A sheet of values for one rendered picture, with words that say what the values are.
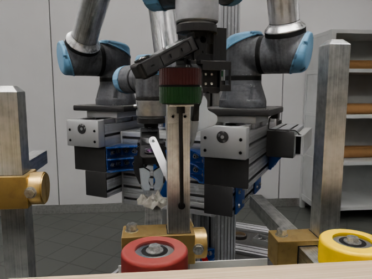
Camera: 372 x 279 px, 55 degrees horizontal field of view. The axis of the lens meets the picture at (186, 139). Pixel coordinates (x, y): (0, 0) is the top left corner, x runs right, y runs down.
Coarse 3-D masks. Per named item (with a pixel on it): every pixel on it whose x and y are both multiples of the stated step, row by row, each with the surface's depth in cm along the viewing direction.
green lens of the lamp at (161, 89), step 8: (160, 88) 49; (168, 88) 48; (176, 88) 48; (184, 88) 48; (192, 88) 48; (200, 88) 50; (160, 96) 50; (168, 96) 48; (176, 96) 48; (184, 96) 48; (192, 96) 48; (200, 96) 50
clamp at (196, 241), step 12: (144, 228) 59; (156, 228) 59; (192, 228) 59; (204, 228) 59; (132, 240) 55; (180, 240) 56; (192, 240) 56; (204, 240) 57; (192, 252) 57; (204, 252) 57
